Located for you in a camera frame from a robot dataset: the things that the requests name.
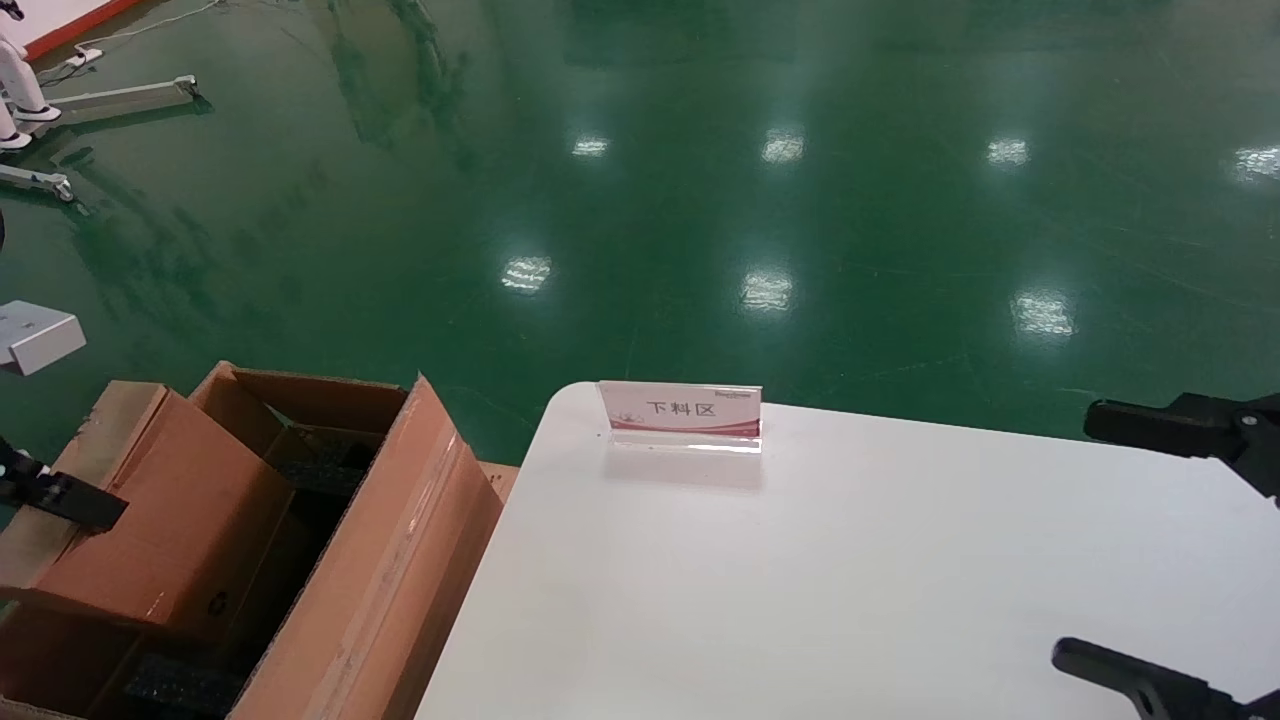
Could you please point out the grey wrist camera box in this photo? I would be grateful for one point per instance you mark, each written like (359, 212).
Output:
(40, 335)

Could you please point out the black foam block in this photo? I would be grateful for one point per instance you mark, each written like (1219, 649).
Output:
(335, 470)
(185, 685)

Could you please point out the grey metal robot stand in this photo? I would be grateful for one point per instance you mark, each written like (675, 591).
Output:
(120, 97)

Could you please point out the acrylic sign holder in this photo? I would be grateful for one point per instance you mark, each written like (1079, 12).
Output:
(690, 412)

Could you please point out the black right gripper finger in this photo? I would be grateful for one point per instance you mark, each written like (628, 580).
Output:
(1130, 678)
(1180, 425)

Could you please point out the large cardboard box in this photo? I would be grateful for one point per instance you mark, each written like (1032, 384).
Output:
(400, 560)

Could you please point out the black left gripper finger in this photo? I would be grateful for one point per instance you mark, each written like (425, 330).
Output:
(70, 500)

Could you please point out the white power strip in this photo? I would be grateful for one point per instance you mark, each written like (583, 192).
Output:
(85, 58)

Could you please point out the small cardboard box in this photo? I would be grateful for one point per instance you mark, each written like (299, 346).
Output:
(190, 520)

